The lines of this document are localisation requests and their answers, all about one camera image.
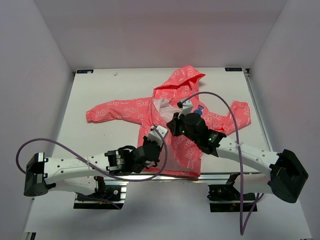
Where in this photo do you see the pink hooded children's jacket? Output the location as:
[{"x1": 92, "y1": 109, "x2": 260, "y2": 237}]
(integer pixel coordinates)
[{"x1": 85, "y1": 65, "x2": 251, "y2": 177}]

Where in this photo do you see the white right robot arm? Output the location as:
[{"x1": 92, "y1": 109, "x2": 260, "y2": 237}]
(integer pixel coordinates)
[{"x1": 166, "y1": 113, "x2": 309, "y2": 204}]

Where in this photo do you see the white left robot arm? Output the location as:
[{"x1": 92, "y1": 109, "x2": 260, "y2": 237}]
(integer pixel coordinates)
[{"x1": 23, "y1": 132, "x2": 165, "y2": 200}]

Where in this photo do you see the blue right table label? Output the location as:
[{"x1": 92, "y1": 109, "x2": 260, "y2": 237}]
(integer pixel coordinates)
[{"x1": 224, "y1": 67, "x2": 243, "y2": 72}]

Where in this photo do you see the blue table label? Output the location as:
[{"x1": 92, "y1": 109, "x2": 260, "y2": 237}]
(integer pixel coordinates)
[
  {"x1": 224, "y1": 67, "x2": 243, "y2": 72},
  {"x1": 76, "y1": 69, "x2": 94, "y2": 74}
]

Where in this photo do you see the blue left table label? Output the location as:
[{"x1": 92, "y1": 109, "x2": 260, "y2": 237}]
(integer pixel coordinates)
[{"x1": 76, "y1": 69, "x2": 94, "y2": 74}]

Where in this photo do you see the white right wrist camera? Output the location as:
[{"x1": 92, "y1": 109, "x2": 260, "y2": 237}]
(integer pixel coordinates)
[{"x1": 177, "y1": 98, "x2": 193, "y2": 119}]

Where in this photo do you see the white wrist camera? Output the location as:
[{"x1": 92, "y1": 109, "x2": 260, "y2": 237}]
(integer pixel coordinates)
[
  {"x1": 177, "y1": 98, "x2": 193, "y2": 119},
  {"x1": 147, "y1": 125, "x2": 168, "y2": 147}
]

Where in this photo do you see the aluminium table front rail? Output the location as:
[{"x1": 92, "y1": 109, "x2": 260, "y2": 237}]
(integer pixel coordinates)
[{"x1": 107, "y1": 172, "x2": 251, "y2": 183}]

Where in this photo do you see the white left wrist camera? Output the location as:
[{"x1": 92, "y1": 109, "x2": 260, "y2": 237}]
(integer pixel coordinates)
[{"x1": 147, "y1": 125, "x2": 168, "y2": 147}]

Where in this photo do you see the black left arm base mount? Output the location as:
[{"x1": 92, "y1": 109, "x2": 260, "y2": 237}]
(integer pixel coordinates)
[{"x1": 73, "y1": 176, "x2": 127, "y2": 210}]

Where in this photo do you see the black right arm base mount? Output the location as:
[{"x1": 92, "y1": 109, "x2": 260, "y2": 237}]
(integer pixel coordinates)
[{"x1": 207, "y1": 173, "x2": 240, "y2": 213}]

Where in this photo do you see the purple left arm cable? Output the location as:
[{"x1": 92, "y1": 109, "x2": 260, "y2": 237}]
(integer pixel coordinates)
[{"x1": 15, "y1": 126, "x2": 169, "y2": 182}]

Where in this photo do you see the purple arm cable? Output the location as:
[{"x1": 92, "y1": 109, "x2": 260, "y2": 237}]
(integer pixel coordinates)
[
  {"x1": 178, "y1": 91, "x2": 265, "y2": 236},
  {"x1": 15, "y1": 126, "x2": 169, "y2": 182}
]

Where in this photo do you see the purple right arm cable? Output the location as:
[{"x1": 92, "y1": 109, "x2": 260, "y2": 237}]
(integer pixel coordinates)
[{"x1": 178, "y1": 91, "x2": 265, "y2": 236}]

